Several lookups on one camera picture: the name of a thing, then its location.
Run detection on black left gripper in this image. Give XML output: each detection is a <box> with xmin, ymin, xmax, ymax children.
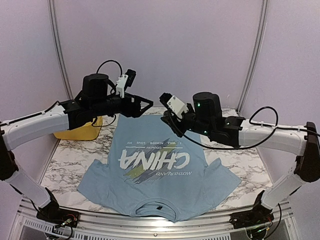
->
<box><xmin>91</xmin><ymin>92</ymin><xmax>154</xmax><ymax>118</ymax></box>

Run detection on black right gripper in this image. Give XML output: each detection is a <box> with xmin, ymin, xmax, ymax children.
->
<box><xmin>162</xmin><ymin>102</ymin><xmax>214</xmax><ymax>138</ymax></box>

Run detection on light blue printed t-shirt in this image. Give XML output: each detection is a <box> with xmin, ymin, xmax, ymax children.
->
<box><xmin>77</xmin><ymin>115</ymin><xmax>241</xmax><ymax>222</ymax></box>

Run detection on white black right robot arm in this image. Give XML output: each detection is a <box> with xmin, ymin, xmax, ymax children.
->
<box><xmin>159</xmin><ymin>92</ymin><xmax>320</xmax><ymax>229</ymax></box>

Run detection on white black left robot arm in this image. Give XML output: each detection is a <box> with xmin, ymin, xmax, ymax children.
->
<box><xmin>0</xmin><ymin>69</ymin><xmax>154</xmax><ymax>224</ymax></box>

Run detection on yellow plastic basket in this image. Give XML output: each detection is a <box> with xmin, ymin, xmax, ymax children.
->
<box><xmin>53</xmin><ymin>116</ymin><xmax>103</xmax><ymax>141</ymax></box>

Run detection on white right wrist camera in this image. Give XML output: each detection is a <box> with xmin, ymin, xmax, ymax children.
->
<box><xmin>159</xmin><ymin>92</ymin><xmax>189</xmax><ymax>119</ymax></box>

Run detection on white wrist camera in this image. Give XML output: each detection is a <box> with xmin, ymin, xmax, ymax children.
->
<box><xmin>159</xmin><ymin>92</ymin><xmax>189</xmax><ymax>119</ymax></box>
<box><xmin>115</xmin><ymin>69</ymin><xmax>137</xmax><ymax>98</ymax></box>

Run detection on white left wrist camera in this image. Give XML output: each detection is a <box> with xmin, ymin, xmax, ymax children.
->
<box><xmin>115</xmin><ymin>69</ymin><xmax>137</xmax><ymax>98</ymax></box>

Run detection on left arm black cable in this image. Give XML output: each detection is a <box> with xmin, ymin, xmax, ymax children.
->
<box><xmin>93</xmin><ymin>59</ymin><xmax>125</xmax><ymax>126</ymax></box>

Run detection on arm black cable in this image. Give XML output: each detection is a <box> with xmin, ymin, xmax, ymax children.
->
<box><xmin>169</xmin><ymin>106</ymin><xmax>308</xmax><ymax>150</ymax></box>
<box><xmin>93</xmin><ymin>59</ymin><xmax>125</xmax><ymax>126</ymax></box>

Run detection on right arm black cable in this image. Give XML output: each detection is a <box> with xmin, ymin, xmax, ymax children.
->
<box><xmin>169</xmin><ymin>106</ymin><xmax>308</xmax><ymax>150</ymax></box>

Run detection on aluminium front rail frame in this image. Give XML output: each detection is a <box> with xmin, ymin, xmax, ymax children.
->
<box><xmin>9</xmin><ymin>197</ymin><xmax>298</xmax><ymax>240</ymax></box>

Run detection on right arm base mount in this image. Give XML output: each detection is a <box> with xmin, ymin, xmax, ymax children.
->
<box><xmin>229</xmin><ymin>210</ymin><xmax>274</xmax><ymax>229</ymax></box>

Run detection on left aluminium corner post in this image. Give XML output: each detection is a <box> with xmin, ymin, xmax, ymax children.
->
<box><xmin>47</xmin><ymin>0</ymin><xmax>74</xmax><ymax>100</ymax></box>

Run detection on aluminium corner post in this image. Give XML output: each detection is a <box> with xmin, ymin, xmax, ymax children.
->
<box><xmin>236</xmin><ymin>0</ymin><xmax>270</xmax><ymax>114</ymax></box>
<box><xmin>47</xmin><ymin>0</ymin><xmax>74</xmax><ymax>100</ymax></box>

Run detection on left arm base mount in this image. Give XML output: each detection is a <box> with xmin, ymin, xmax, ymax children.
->
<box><xmin>36</xmin><ymin>208</ymin><xmax>80</xmax><ymax>228</ymax></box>

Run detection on right aluminium corner post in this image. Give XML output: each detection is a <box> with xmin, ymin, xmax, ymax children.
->
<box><xmin>236</xmin><ymin>0</ymin><xmax>270</xmax><ymax>114</ymax></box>

